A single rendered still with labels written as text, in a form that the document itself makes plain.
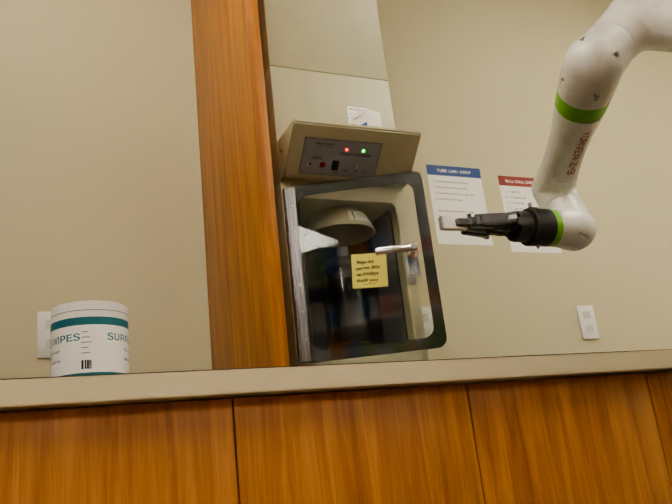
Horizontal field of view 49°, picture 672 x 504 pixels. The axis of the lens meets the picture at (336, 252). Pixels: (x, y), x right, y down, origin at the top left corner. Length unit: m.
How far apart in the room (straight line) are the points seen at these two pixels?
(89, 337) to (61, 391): 0.18
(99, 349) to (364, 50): 1.05
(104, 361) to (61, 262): 0.70
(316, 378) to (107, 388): 0.34
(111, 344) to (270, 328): 0.33
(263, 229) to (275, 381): 0.41
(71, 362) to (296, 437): 0.39
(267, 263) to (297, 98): 0.47
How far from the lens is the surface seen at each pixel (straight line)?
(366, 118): 1.73
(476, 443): 1.40
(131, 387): 1.16
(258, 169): 1.57
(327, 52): 1.89
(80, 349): 1.30
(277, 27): 1.88
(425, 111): 2.52
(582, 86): 1.61
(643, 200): 2.98
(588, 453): 1.56
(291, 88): 1.80
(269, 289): 1.47
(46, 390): 1.15
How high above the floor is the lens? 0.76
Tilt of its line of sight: 17 degrees up
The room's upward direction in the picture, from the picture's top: 6 degrees counter-clockwise
